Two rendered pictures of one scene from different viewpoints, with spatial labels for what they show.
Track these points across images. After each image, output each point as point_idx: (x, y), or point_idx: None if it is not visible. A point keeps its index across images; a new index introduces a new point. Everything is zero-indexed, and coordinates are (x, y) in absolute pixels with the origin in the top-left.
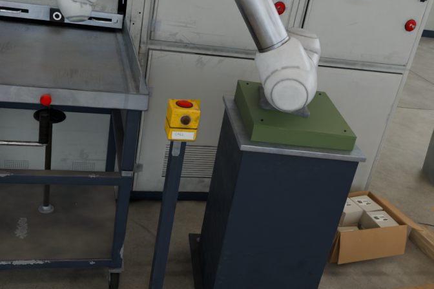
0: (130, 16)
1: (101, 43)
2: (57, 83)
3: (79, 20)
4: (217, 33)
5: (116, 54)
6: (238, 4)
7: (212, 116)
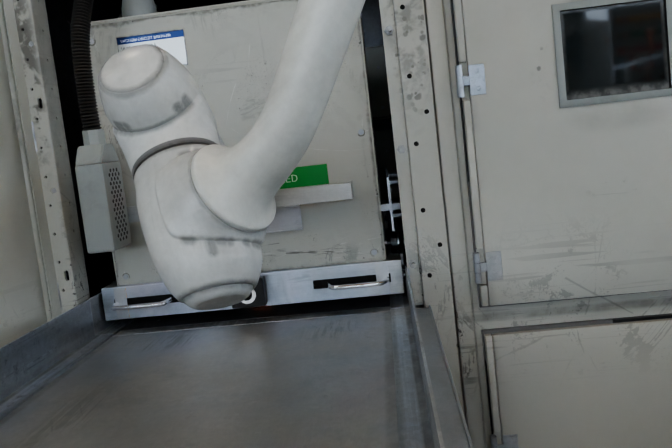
0: (417, 258)
1: (347, 347)
2: None
3: (226, 301)
4: (667, 252)
5: (383, 379)
6: None
7: None
